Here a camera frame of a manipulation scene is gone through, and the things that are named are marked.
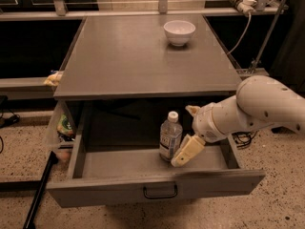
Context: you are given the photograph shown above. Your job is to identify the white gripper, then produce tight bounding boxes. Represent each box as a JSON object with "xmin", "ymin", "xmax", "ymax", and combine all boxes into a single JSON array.
[{"xmin": 171, "ymin": 103, "xmax": 229, "ymax": 167}]

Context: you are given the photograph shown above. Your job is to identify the clear plastic water bottle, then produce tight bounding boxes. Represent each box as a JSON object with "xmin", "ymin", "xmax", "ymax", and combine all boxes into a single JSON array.
[{"xmin": 159, "ymin": 111, "xmax": 183, "ymax": 161}]

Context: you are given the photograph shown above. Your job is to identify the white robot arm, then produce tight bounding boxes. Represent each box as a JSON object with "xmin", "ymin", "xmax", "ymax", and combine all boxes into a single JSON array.
[{"xmin": 171, "ymin": 75, "xmax": 305, "ymax": 167}]

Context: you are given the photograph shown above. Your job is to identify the grey open top drawer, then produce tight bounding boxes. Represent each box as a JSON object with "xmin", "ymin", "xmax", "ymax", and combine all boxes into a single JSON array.
[{"xmin": 47, "ymin": 104, "xmax": 265, "ymax": 207}]

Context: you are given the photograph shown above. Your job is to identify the grey cabinet counter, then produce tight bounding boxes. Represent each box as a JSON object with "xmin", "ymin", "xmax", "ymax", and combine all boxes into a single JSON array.
[{"xmin": 54, "ymin": 14, "xmax": 241, "ymax": 100}]

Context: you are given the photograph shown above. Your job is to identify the metal tripod stand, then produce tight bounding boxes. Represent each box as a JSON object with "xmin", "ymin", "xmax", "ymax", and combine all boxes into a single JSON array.
[{"xmin": 247, "ymin": 0, "xmax": 287, "ymax": 74}]

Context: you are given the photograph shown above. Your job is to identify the white ceramic bowl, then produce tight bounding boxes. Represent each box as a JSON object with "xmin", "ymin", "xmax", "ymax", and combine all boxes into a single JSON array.
[{"xmin": 163, "ymin": 20, "xmax": 195, "ymax": 46}]

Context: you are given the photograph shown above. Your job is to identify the green snack packet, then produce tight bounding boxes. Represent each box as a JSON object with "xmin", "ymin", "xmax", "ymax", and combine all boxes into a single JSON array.
[{"xmin": 57, "ymin": 114, "xmax": 74, "ymax": 137}]

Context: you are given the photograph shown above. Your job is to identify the clear plastic side bin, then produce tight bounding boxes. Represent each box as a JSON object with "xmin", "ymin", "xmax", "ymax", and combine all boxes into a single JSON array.
[{"xmin": 43, "ymin": 102, "xmax": 75, "ymax": 162}]

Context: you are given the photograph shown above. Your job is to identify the white power strip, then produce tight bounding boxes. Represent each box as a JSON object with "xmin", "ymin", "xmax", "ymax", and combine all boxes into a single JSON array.
[{"xmin": 229, "ymin": 0, "xmax": 256, "ymax": 16}]

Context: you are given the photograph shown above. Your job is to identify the black floor pole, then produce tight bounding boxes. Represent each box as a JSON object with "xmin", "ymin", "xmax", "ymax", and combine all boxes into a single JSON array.
[{"xmin": 23, "ymin": 152, "xmax": 58, "ymax": 229}]

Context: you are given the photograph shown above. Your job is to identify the black cable bundle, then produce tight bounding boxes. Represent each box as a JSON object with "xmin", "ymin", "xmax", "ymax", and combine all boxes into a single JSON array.
[{"xmin": 232, "ymin": 131, "xmax": 259, "ymax": 150}]

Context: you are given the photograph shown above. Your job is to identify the black drawer handle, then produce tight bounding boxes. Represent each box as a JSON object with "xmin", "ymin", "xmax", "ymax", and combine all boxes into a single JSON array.
[{"xmin": 143, "ymin": 185, "xmax": 178, "ymax": 199}]

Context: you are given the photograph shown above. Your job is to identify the white power cable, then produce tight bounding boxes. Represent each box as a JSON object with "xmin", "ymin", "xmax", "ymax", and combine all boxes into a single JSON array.
[{"xmin": 226, "ymin": 12, "xmax": 253, "ymax": 56}]

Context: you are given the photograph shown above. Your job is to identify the yellow cloth left rail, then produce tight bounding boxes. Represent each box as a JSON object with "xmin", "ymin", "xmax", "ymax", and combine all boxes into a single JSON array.
[{"xmin": 44, "ymin": 72, "xmax": 63, "ymax": 87}]

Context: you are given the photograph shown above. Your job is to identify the grey metal frame rail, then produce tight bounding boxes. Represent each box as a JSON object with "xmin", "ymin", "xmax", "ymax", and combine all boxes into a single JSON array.
[{"xmin": 0, "ymin": 77, "xmax": 53, "ymax": 100}]

